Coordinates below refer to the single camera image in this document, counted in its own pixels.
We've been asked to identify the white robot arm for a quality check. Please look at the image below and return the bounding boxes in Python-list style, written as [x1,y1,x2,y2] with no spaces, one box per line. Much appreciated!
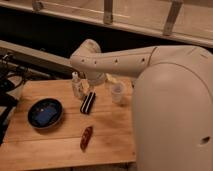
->
[70,39,213,171]

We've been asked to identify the small clear bottle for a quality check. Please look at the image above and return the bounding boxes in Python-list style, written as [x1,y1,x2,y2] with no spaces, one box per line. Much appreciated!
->
[72,72,84,99]

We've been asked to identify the black white striped block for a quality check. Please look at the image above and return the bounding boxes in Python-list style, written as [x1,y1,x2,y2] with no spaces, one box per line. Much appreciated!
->
[80,92,96,114]

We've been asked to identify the translucent plastic cup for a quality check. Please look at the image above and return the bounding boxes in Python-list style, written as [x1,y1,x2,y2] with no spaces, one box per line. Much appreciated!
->
[110,82,125,105]

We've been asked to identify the dark bowl with blue inside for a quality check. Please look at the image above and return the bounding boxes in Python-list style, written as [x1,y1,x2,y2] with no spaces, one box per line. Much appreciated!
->
[27,98,63,129]

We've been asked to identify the black cables at left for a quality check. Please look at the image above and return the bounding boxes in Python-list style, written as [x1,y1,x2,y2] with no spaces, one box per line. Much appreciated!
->
[0,53,28,146]

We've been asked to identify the metal railing frame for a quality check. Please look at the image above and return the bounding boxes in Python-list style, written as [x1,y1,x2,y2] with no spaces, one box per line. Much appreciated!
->
[0,0,213,48]

